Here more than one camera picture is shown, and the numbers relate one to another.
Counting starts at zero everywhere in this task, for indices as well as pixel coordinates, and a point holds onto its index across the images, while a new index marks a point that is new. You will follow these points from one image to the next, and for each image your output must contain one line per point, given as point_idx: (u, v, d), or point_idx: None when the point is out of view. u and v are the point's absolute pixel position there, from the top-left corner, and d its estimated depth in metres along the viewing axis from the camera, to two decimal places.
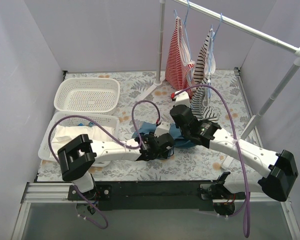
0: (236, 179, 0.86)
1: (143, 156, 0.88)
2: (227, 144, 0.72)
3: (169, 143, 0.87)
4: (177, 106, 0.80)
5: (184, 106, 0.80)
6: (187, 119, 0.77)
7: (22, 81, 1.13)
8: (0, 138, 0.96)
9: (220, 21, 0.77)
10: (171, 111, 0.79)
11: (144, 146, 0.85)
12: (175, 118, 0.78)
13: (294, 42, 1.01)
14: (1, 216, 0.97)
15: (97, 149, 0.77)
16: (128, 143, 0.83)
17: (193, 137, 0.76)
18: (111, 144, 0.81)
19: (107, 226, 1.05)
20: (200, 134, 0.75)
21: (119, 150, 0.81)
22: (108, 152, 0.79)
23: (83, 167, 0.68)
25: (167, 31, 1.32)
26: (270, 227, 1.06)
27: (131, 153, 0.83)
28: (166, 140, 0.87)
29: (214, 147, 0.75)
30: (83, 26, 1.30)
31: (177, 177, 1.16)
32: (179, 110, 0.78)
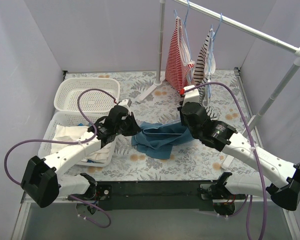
0: (239, 181, 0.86)
1: (104, 141, 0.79)
2: (243, 151, 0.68)
3: (121, 113, 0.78)
4: (190, 104, 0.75)
5: (198, 104, 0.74)
6: (200, 120, 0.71)
7: (21, 81, 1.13)
8: (0, 138, 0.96)
9: (220, 21, 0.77)
10: (184, 108, 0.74)
11: (101, 131, 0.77)
12: (188, 116, 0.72)
13: (295, 42, 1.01)
14: (1, 216, 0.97)
15: (54, 163, 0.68)
16: (83, 138, 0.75)
17: (206, 138, 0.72)
18: (66, 149, 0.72)
19: (109, 224, 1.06)
20: (213, 137, 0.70)
21: (77, 150, 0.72)
22: (67, 159, 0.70)
23: (52, 185, 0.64)
25: (167, 31, 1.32)
26: (270, 227, 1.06)
27: (91, 145, 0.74)
28: (117, 113, 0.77)
29: (228, 151, 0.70)
30: (83, 26, 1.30)
31: (177, 177, 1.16)
32: (192, 109, 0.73)
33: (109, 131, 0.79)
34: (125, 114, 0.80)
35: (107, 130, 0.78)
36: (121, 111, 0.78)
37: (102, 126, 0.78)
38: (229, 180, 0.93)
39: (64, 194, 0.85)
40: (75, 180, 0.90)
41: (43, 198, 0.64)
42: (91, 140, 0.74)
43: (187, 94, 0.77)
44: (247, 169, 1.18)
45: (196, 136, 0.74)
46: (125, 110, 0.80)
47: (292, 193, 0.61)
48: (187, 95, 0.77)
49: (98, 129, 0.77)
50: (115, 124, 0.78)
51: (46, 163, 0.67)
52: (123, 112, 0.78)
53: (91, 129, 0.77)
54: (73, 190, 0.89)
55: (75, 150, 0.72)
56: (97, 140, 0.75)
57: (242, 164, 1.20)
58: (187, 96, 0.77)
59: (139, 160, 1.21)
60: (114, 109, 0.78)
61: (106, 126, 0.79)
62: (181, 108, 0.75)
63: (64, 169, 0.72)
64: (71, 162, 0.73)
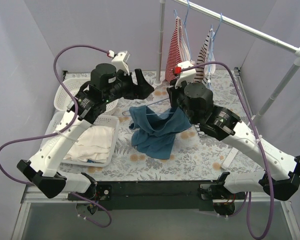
0: (236, 179, 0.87)
1: (92, 113, 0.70)
2: (248, 143, 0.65)
3: (103, 76, 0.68)
4: (194, 86, 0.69)
5: (202, 87, 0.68)
6: (204, 104, 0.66)
7: (21, 80, 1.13)
8: (0, 138, 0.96)
9: (221, 21, 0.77)
10: (187, 89, 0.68)
11: (84, 104, 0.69)
12: (191, 100, 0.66)
13: (295, 42, 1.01)
14: (1, 216, 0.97)
15: (40, 165, 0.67)
16: (64, 125, 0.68)
17: (208, 126, 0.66)
18: (48, 145, 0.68)
19: (109, 224, 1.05)
20: (215, 124, 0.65)
21: (58, 142, 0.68)
22: (51, 156, 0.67)
23: (45, 185, 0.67)
25: (167, 31, 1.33)
26: (270, 227, 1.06)
27: (74, 130, 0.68)
28: (100, 77, 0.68)
29: (230, 141, 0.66)
30: (83, 26, 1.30)
31: (177, 177, 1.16)
32: (198, 91, 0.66)
33: (95, 100, 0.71)
34: (112, 76, 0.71)
35: (93, 100, 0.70)
36: (104, 74, 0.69)
37: (85, 96, 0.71)
38: (227, 179, 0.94)
39: (65, 190, 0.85)
40: (77, 177, 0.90)
41: (46, 193, 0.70)
42: (72, 125, 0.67)
43: (183, 74, 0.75)
44: (247, 169, 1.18)
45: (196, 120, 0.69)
46: (111, 69, 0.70)
47: (289, 186, 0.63)
48: (183, 74, 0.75)
49: (80, 104, 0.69)
50: (100, 90, 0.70)
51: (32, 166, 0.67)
52: (108, 73, 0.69)
53: (71, 108, 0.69)
54: (76, 186, 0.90)
55: (57, 143, 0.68)
56: (79, 122, 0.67)
57: (241, 164, 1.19)
58: (181, 76, 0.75)
59: (139, 160, 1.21)
60: (96, 71, 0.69)
61: (91, 96, 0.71)
62: (185, 89, 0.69)
63: (58, 163, 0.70)
64: (61, 155, 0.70)
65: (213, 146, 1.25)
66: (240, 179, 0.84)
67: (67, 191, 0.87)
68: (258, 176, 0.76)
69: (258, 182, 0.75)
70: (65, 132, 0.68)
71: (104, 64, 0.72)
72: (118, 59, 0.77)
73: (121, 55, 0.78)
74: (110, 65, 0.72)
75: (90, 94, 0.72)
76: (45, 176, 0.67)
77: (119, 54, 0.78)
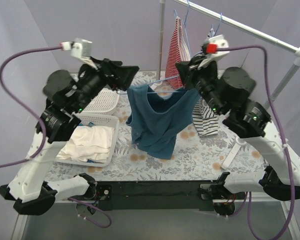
0: (236, 179, 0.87)
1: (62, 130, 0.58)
2: (274, 147, 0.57)
3: (59, 92, 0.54)
4: (236, 71, 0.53)
5: (245, 74, 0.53)
6: (242, 98, 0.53)
7: (21, 81, 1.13)
8: (0, 138, 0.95)
9: (220, 21, 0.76)
10: (225, 74, 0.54)
11: (52, 123, 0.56)
12: (231, 89, 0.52)
13: (295, 42, 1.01)
14: (1, 216, 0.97)
15: (18, 193, 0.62)
16: (35, 148, 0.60)
17: (237, 123, 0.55)
18: (23, 170, 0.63)
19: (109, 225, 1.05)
20: (248, 123, 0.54)
21: (33, 168, 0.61)
22: (28, 183, 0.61)
23: (28, 210, 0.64)
25: (167, 31, 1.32)
26: (271, 227, 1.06)
27: (46, 153, 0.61)
28: (54, 94, 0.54)
29: (256, 142, 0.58)
30: (83, 26, 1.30)
31: (177, 177, 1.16)
32: (241, 80, 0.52)
33: (64, 116, 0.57)
34: (69, 89, 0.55)
35: (59, 116, 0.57)
36: (61, 89, 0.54)
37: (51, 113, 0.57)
38: (227, 179, 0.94)
39: (61, 198, 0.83)
40: (72, 183, 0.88)
41: (35, 212, 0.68)
42: (44, 147, 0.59)
43: (216, 54, 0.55)
44: (247, 169, 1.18)
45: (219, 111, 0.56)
46: (66, 83, 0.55)
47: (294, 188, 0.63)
48: (217, 54, 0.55)
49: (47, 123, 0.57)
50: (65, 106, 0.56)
51: (12, 193, 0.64)
52: (60, 90, 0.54)
53: (38, 128, 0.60)
54: (71, 193, 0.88)
55: (31, 169, 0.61)
56: (49, 144, 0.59)
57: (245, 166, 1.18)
58: (213, 56, 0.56)
59: (139, 160, 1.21)
60: (48, 89, 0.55)
61: (58, 112, 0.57)
62: (223, 72, 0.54)
63: (40, 185, 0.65)
64: (41, 178, 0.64)
65: (213, 146, 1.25)
66: (240, 180, 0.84)
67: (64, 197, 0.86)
68: (258, 177, 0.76)
69: (258, 182, 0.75)
70: (37, 157, 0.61)
71: (57, 73, 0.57)
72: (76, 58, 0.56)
73: (78, 50, 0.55)
74: (63, 75, 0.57)
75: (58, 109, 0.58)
76: (26, 202, 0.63)
77: (74, 47, 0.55)
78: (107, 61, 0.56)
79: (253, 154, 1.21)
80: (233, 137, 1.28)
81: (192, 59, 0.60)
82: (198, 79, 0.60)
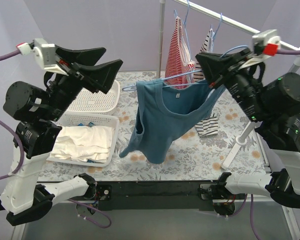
0: (238, 181, 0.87)
1: (38, 143, 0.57)
2: None
3: (20, 111, 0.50)
4: (294, 77, 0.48)
5: None
6: (295, 111, 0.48)
7: (21, 81, 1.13)
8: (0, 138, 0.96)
9: (220, 21, 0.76)
10: (285, 81, 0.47)
11: (27, 137, 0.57)
12: (288, 101, 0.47)
13: (295, 42, 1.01)
14: (1, 216, 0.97)
15: (7, 206, 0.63)
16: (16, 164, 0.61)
17: (278, 136, 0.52)
18: (9, 184, 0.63)
19: (110, 224, 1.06)
20: (293, 139, 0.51)
21: (17, 182, 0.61)
22: (15, 197, 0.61)
23: (21, 220, 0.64)
25: (167, 31, 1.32)
26: (271, 227, 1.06)
27: (27, 167, 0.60)
28: (14, 112, 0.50)
29: (289, 155, 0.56)
30: (83, 26, 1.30)
31: (177, 177, 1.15)
32: (298, 89, 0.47)
33: (39, 127, 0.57)
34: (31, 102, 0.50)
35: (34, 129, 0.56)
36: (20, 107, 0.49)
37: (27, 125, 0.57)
38: (229, 180, 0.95)
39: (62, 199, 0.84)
40: (71, 184, 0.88)
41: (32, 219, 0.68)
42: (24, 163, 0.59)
43: (269, 56, 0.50)
44: (247, 169, 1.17)
45: (258, 119, 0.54)
46: (25, 97, 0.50)
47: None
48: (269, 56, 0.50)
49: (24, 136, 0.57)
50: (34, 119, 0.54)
51: (3, 205, 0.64)
52: (19, 107, 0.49)
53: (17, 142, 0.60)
54: (71, 194, 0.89)
55: (16, 183, 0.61)
56: (29, 160, 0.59)
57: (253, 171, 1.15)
58: (265, 57, 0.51)
59: (139, 160, 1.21)
60: (10, 104, 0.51)
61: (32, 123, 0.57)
62: (282, 80, 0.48)
63: (31, 196, 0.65)
64: (30, 190, 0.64)
65: (213, 146, 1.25)
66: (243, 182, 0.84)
67: (64, 199, 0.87)
68: (265, 182, 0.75)
69: (264, 188, 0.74)
70: (20, 173, 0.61)
71: (16, 86, 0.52)
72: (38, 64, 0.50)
73: (37, 55, 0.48)
74: (22, 86, 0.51)
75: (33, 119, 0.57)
76: (18, 214, 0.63)
77: (34, 52, 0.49)
78: (78, 67, 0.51)
79: (253, 154, 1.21)
80: (233, 137, 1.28)
81: (234, 59, 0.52)
82: (236, 81, 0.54)
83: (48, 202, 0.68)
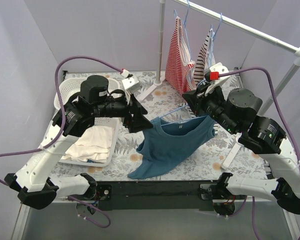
0: (242, 184, 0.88)
1: (77, 126, 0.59)
2: (290, 163, 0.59)
3: (96, 88, 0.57)
4: (241, 92, 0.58)
5: (250, 94, 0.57)
6: (251, 115, 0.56)
7: (21, 81, 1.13)
8: (0, 139, 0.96)
9: (221, 21, 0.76)
10: (230, 95, 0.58)
11: (69, 117, 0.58)
12: (237, 109, 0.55)
13: (295, 42, 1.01)
14: (1, 216, 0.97)
15: (24, 181, 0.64)
16: (48, 140, 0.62)
17: (252, 140, 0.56)
18: (32, 160, 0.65)
19: (109, 224, 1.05)
20: (264, 141, 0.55)
21: (43, 159, 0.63)
22: (36, 173, 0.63)
23: (33, 199, 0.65)
25: (167, 31, 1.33)
26: (271, 228, 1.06)
27: (59, 145, 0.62)
28: (90, 88, 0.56)
29: (271, 158, 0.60)
30: (83, 27, 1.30)
31: (177, 177, 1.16)
32: (246, 99, 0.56)
33: (83, 113, 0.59)
34: (104, 89, 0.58)
35: (80, 113, 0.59)
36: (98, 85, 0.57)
37: (72, 107, 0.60)
38: (229, 181, 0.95)
39: (63, 195, 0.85)
40: (73, 181, 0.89)
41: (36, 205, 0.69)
42: (57, 141, 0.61)
43: (218, 80, 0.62)
44: (247, 169, 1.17)
45: (233, 130, 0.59)
46: (105, 82, 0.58)
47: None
48: (220, 80, 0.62)
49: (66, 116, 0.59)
50: (90, 103, 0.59)
51: (18, 181, 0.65)
52: (99, 86, 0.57)
53: (56, 121, 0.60)
54: (74, 191, 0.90)
55: (42, 160, 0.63)
56: (64, 137, 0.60)
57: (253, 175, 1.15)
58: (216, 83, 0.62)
59: (138, 160, 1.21)
60: (88, 82, 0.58)
61: (78, 109, 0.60)
62: (230, 95, 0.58)
63: (46, 178, 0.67)
64: (49, 171, 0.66)
65: (213, 146, 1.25)
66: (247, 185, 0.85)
67: (64, 196, 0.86)
68: (270, 187, 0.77)
69: (270, 193, 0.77)
70: (50, 148, 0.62)
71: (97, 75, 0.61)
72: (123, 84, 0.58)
73: (130, 81, 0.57)
74: (104, 77, 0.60)
75: (78, 106, 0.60)
76: (31, 192, 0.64)
77: (129, 79, 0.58)
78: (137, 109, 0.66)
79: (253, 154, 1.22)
80: (233, 137, 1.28)
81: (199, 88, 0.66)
82: (207, 104, 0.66)
83: (51, 192, 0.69)
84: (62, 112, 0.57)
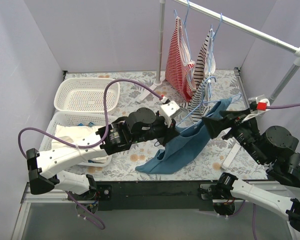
0: (250, 193, 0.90)
1: (114, 148, 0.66)
2: None
3: (142, 123, 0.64)
4: (278, 131, 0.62)
5: (287, 133, 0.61)
6: (286, 154, 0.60)
7: (21, 81, 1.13)
8: (0, 138, 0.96)
9: (221, 21, 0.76)
10: (268, 133, 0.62)
11: (112, 136, 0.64)
12: (275, 148, 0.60)
13: (295, 42, 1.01)
14: (1, 216, 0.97)
15: (42, 164, 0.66)
16: (84, 143, 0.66)
17: (284, 175, 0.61)
18: (61, 149, 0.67)
19: (104, 226, 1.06)
20: (297, 178, 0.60)
21: (71, 155, 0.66)
22: (57, 163, 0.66)
23: (37, 184, 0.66)
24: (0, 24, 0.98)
25: (167, 31, 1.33)
26: (271, 228, 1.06)
27: (90, 152, 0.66)
28: (135, 122, 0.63)
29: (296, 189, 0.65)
30: (83, 27, 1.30)
31: (177, 177, 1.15)
32: (283, 139, 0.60)
33: (123, 137, 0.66)
34: (148, 125, 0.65)
35: (122, 136, 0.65)
36: (144, 120, 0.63)
37: (116, 130, 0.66)
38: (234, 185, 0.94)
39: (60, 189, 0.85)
40: (76, 179, 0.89)
41: (33, 189, 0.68)
42: (91, 148, 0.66)
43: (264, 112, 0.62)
44: (247, 169, 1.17)
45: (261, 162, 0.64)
46: (150, 118, 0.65)
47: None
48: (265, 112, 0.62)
49: (109, 134, 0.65)
50: (132, 132, 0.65)
51: (37, 161, 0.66)
52: (144, 122, 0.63)
53: (100, 131, 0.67)
54: (71, 189, 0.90)
55: (70, 155, 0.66)
56: (99, 149, 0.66)
57: (261, 181, 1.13)
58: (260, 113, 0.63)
59: (139, 160, 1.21)
60: (136, 115, 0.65)
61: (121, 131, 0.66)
62: (267, 132, 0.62)
63: (58, 170, 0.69)
64: (65, 166, 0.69)
65: (213, 146, 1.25)
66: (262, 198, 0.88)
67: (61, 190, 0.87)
68: (284, 206, 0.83)
69: (285, 212, 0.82)
70: (82, 150, 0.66)
71: (147, 110, 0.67)
72: (165, 112, 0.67)
73: (171, 108, 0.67)
74: (151, 112, 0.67)
75: (122, 129, 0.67)
76: (42, 176, 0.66)
77: (171, 105, 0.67)
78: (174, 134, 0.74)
79: None
80: (233, 137, 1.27)
81: (228, 118, 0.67)
82: (239, 132, 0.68)
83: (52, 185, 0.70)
84: (106, 132, 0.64)
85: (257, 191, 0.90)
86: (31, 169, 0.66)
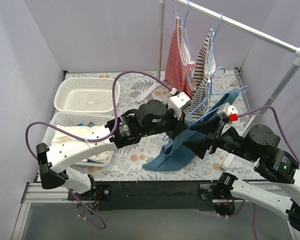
0: (250, 192, 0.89)
1: (124, 141, 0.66)
2: None
3: (153, 115, 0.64)
4: (261, 129, 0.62)
5: (269, 131, 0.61)
6: (270, 151, 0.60)
7: (21, 81, 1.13)
8: (0, 139, 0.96)
9: (220, 21, 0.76)
10: (251, 131, 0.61)
11: (123, 129, 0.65)
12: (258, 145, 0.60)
13: (295, 42, 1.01)
14: (2, 216, 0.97)
15: (53, 158, 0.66)
16: (93, 136, 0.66)
17: (270, 172, 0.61)
18: (71, 144, 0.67)
19: (104, 226, 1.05)
20: (281, 173, 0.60)
21: (81, 149, 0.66)
22: (67, 157, 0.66)
23: (48, 178, 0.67)
24: None
25: (167, 31, 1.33)
26: (271, 228, 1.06)
27: (100, 146, 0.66)
28: (146, 114, 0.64)
29: (285, 187, 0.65)
30: (83, 27, 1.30)
31: (177, 177, 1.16)
32: (266, 137, 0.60)
33: (133, 130, 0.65)
34: (159, 117, 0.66)
35: (131, 128, 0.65)
36: (155, 113, 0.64)
37: (126, 122, 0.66)
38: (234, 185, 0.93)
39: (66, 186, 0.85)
40: (81, 177, 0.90)
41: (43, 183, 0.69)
42: (100, 142, 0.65)
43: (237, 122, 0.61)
44: (247, 169, 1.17)
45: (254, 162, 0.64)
46: (160, 110, 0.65)
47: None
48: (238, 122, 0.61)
49: (119, 126, 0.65)
50: (142, 124, 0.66)
51: (47, 155, 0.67)
52: (155, 114, 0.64)
53: (109, 125, 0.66)
54: (77, 187, 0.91)
55: (79, 149, 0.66)
56: (109, 142, 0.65)
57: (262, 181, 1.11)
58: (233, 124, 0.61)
59: (139, 160, 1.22)
60: (147, 107, 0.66)
61: (131, 124, 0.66)
62: (249, 131, 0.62)
63: (68, 164, 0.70)
64: (75, 160, 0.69)
65: None
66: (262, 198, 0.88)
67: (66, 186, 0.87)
68: (284, 206, 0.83)
69: (285, 211, 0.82)
70: (91, 144, 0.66)
71: (158, 102, 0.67)
72: (176, 104, 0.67)
73: (182, 100, 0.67)
74: (162, 104, 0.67)
75: (132, 121, 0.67)
76: (52, 170, 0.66)
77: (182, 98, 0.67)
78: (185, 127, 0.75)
79: None
80: None
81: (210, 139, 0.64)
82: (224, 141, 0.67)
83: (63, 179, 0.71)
84: (116, 124, 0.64)
85: (257, 191, 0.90)
86: (42, 164, 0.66)
